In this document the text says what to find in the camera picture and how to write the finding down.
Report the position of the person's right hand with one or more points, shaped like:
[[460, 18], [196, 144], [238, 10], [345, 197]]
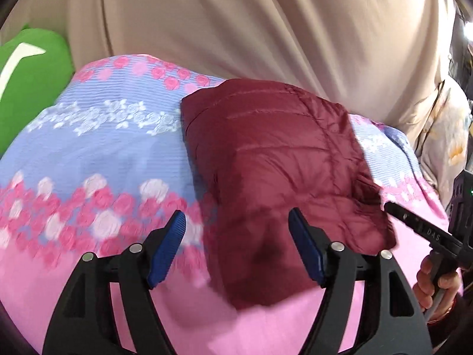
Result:
[[430, 284]]

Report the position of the maroon quilted puffer jacket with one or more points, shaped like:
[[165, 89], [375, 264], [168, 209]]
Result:
[[281, 177]]

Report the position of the floral striped bed blanket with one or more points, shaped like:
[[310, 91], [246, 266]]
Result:
[[99, 155]]

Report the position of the beige curtain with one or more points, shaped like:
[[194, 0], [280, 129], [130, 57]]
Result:
[[258, 26]]

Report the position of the green plush pillow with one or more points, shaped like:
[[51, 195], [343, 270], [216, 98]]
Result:
[[29, 85]]

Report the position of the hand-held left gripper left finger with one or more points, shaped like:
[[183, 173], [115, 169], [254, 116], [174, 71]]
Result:
[[168, 246]]

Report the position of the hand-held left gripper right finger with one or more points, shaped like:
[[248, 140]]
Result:
[[306, 246]]

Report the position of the cream floral cloth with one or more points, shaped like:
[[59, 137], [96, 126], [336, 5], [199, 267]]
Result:
[[445, 137]]

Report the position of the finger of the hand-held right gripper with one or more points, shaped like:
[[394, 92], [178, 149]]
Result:
[[421, 225]]

